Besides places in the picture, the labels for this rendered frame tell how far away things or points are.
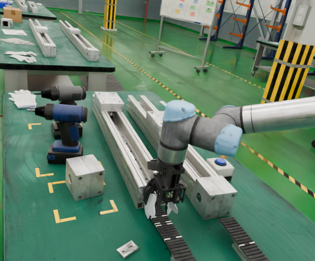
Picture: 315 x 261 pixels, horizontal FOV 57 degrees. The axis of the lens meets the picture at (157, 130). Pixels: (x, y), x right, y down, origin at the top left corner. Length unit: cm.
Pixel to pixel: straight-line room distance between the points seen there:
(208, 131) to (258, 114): 16
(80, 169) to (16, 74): 170
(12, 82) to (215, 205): 198
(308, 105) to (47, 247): 72
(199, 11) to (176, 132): 592
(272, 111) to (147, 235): 47
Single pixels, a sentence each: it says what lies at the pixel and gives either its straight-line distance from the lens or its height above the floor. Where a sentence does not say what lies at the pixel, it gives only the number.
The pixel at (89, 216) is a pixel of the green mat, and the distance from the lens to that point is 90.
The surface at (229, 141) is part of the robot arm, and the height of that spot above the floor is 111.
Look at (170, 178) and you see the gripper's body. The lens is 74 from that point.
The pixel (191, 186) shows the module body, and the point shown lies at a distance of 98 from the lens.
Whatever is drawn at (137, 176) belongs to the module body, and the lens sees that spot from 92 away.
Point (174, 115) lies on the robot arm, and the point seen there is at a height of 113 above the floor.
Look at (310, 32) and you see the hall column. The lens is 409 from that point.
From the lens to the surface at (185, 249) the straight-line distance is 80.
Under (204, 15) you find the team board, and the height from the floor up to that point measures 114.
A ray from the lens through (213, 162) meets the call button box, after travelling 113.
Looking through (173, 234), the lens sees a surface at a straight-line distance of 83.
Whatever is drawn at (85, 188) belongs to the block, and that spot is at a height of 82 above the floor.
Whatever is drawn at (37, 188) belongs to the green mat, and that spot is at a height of 78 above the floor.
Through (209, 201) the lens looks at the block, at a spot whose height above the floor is 85.
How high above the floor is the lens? 138
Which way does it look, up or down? 25 degrees down
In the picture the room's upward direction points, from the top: 9 degrees clockwise
